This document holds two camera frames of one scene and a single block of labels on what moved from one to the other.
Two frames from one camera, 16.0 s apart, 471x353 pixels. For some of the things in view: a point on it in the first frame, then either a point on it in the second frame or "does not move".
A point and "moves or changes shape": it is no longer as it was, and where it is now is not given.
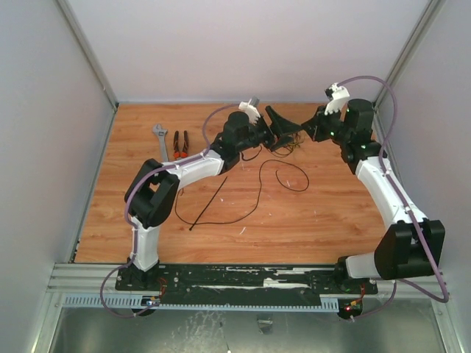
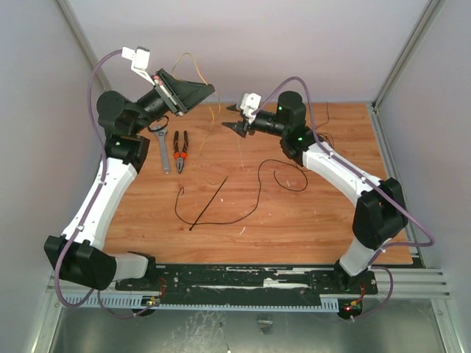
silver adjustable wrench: x=162 y=134 does not move
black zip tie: x=193 y=225 does not move
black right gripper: x=314 y=126 to x=245 y=123
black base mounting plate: x=238 y=281 does not move
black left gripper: x=284 y=127 to x=181 y=95
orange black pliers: x=185 y=152 does not move
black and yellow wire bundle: x=296 y=145 moves or changes shape
